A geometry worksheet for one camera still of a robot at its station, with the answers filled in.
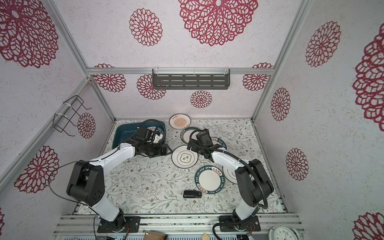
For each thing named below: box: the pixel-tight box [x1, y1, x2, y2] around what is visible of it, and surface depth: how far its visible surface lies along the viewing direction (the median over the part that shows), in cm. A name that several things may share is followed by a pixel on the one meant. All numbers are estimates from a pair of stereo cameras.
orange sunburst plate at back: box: [168, 113, 192, 130], surface depth 123 cm
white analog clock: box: [268, 225, 301, 240], surface depth 69 cm
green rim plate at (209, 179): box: [194, 165, 225, 195], surface depth 91 cm
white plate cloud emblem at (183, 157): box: [171, 145, 199, 169], surface depth 99 cm
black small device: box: [183, 190, 202, 198], surface depth 83 cm
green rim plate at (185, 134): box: [180, 127, 201, 144], surface depth 113 cm
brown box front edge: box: [144, 232, 165, 240], surface depth 69 cm
